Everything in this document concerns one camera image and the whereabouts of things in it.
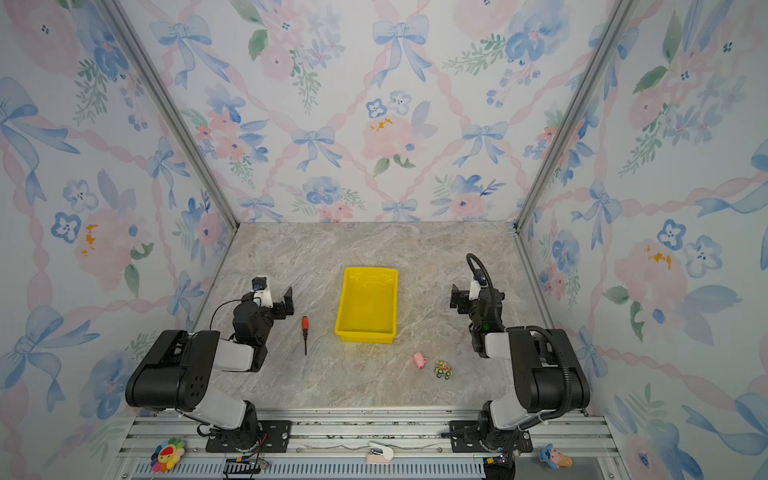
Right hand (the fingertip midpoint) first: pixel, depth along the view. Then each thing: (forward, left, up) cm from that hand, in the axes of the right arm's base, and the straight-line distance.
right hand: (470, 283), depth 94 cm
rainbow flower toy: (-46, +77, -5) cm, 90 cm away
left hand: (-3, +60, +3) cm, 60 cm away
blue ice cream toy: (-45, -13, -5) cm, 47 cm away
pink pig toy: (-22, +17, -5) cm, 28 cm away
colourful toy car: (-25, +10, -5) cm, 28 cm away
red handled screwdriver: (-13, +51, -7) cm, 53 cm away
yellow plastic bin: (-7, +31, -2) cm, 32 cm away
